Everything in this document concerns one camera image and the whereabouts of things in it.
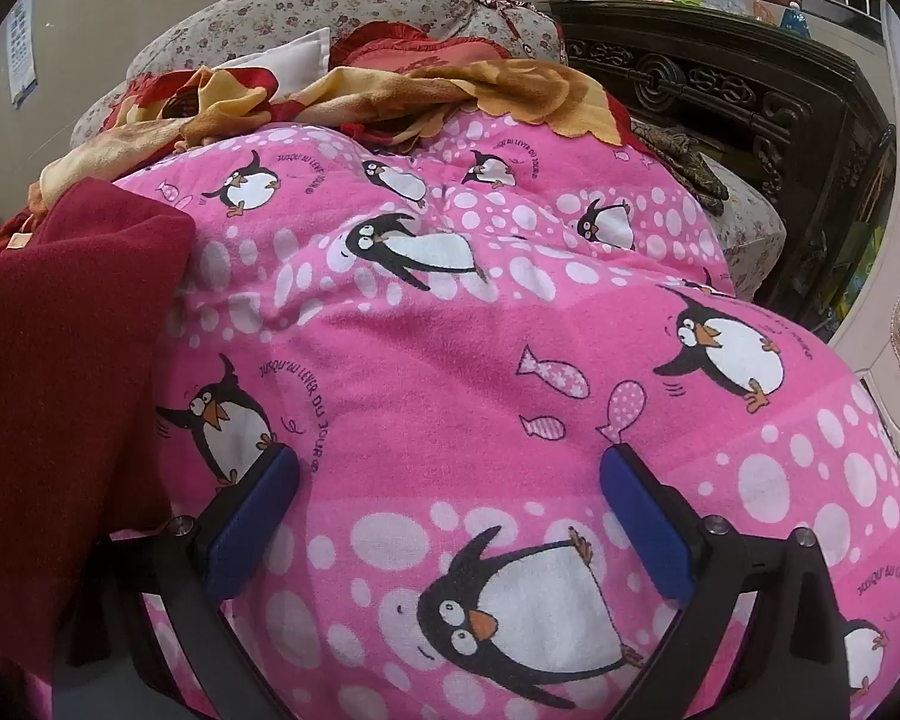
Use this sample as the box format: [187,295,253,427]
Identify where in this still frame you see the red ruffled cushion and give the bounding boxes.
[330,20,512,81]

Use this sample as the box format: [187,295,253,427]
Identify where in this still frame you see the dark gold patterned cloth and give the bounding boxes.
[630,120,730,215]

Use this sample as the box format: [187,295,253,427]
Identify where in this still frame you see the dark carved wooden cabinet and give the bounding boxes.
[550,0,898,331]

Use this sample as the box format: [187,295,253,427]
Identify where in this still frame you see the orange floral blanket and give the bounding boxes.
[0,62,632,256]

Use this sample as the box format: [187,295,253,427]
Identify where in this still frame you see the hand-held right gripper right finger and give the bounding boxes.
[598,444,853,720]

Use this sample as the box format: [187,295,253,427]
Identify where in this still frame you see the dark red garment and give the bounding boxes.
[0,176,196,672]

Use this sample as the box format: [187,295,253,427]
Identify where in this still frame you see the pink penguin print blanket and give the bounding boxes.
[109,111,900,720]

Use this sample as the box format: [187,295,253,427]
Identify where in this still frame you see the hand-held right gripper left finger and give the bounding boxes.
[109,444,302,720]

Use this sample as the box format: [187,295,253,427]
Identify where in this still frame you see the blue wall poster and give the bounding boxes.
[8,0,39,108]

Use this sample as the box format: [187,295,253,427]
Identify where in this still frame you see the white pillow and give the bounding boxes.
[223,25,335,81]

